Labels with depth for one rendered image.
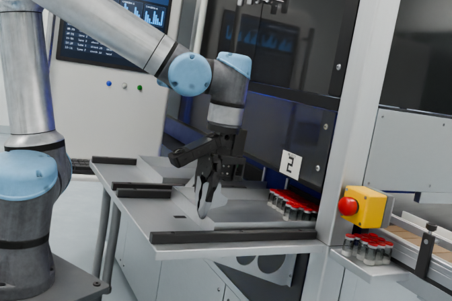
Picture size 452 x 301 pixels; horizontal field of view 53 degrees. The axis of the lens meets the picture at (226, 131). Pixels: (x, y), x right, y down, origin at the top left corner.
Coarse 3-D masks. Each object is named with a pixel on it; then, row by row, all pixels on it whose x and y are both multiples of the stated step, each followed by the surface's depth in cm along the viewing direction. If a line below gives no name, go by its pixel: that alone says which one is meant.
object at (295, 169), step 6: (282, 156) 120; (288, 156) 118; (294, 156) 116; (282, 162) 120; (288, 162) 118; (294, 162) 116; (300, 162) 114; (282, 168) 120; (294, 168) 116; (288, 174) 118; (294, 174) 115
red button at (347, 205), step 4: (340, 200) 95; (344, 200) 94; (348, 200) 93; (352, 200) 93; (340, 204) 95; (344, 204) 94; (348, 204) 93; (352, 204) 93; (340, 208) 94; (344, 208) 93; (348, 208) 93; (352, 208) 93; (356, 208) 93; (340, 212) 95; (344, 212) 94; (348, 212) 93; (352, 212) 93
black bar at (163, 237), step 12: (156, 240) 88; (168, 240) 89; (180, 240) 90; (192, 240) 91; (204, 240) 93; (216, 240) 94; (228, 240) 95; (240, 240) 96; (252, 240) 98; (264, 240) 99; (276, 240) 101
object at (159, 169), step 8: (144, 160) 142; (152, 160) 150; (160, 160) 151; (168, 160) 153; (144, 168) 141; (152, 168) 134; (160, 168) 149; (168, 168) 151; (176, 168) 153; (184, 168) 155; (192, 168) 157; (152, 176) 133; (160, 176) 127; (168, 176) 141; (176, 176) 142; (184, 176) 144; (192, 176) 146; (224, 184) 134; (232, 184) 135; (240, 184) 137; (248, 184) 138; (256, 184) 139; (264, 184) 141
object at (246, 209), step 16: (176, 192) 115; (192, 192) 121; (224, 192) 125; (240, 192) 127; (256, 192) 130; (192, 208) 106; (224, 208) 117; (240, 208) 120; (256, 208) 122; (272, 208) 124; (208, 224) 98; (224, 224) 96; (240, 224) 98; (256, 224) 100; (272, 224) 102; (288, 224) 104; (304, 224) 106
